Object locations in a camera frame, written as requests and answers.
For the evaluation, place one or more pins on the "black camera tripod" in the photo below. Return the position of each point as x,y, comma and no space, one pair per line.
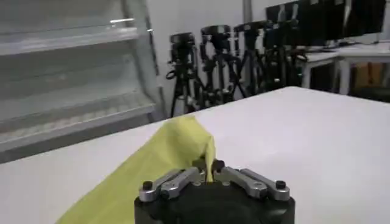
219,61
253,58
182,70
281,61

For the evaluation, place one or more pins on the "black computer monitor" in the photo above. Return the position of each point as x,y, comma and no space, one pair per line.
329,18

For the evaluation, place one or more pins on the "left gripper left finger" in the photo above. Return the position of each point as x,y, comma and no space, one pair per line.
173,184

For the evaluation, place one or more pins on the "empty white shelf rack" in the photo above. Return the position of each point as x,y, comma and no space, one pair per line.
70,82

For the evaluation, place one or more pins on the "brown cardboard box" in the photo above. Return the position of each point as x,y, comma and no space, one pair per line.
367,74

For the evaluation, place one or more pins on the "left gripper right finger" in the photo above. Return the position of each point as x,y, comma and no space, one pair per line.
256,184

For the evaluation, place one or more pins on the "lime green t-shirt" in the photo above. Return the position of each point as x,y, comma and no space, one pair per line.
170,152

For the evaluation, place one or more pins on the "white desk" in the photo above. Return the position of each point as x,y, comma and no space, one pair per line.
344,54

